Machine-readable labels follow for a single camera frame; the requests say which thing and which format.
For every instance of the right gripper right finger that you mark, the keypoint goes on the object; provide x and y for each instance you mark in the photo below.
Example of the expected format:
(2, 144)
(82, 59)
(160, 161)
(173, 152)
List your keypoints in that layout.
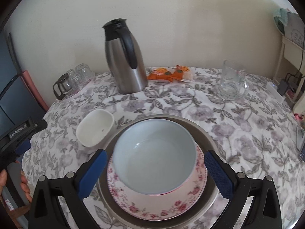
(264, 211)

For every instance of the white power strip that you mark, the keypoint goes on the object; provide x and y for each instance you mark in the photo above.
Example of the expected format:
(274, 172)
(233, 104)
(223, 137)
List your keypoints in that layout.
(272, 88)

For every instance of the white square bowl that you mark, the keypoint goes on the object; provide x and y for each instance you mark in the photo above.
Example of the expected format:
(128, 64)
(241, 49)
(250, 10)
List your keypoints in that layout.
(95, 128)

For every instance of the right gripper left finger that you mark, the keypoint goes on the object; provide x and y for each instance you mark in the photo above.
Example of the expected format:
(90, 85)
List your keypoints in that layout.
(46, 211)

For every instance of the small glass cup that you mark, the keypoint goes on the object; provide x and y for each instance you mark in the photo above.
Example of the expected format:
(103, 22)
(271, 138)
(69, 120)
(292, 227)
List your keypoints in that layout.
(81, 68)
(77, 81)
(87, 74)

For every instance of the clear glass mug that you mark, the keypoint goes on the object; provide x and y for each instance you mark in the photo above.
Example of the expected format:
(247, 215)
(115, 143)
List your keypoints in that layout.
(233, 82)

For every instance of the floral fleece tablecloth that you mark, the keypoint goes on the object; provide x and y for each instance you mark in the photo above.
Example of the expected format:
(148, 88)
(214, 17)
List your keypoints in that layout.
(254, 134)

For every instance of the orange snack packet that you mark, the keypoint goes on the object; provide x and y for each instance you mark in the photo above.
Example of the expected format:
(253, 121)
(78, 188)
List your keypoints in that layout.
(182, 73)
(161, 74)

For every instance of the round floral bowl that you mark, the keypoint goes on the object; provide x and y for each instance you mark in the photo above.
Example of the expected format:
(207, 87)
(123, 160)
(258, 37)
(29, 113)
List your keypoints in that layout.
(155, 156)

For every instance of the floral pink plate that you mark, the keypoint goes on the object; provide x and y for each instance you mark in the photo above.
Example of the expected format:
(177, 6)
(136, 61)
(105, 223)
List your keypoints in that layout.
(159, 207)

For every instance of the steel thermos jug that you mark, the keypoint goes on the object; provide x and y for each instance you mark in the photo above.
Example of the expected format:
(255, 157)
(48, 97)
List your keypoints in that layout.
(124, 57)

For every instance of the person's left hand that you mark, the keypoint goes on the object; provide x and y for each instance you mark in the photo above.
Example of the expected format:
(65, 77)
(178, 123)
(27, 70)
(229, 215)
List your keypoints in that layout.
(14, 189)

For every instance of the black power adapter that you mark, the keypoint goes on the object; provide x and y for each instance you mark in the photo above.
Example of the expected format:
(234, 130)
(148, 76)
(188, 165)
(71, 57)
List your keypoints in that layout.
(283, 87)

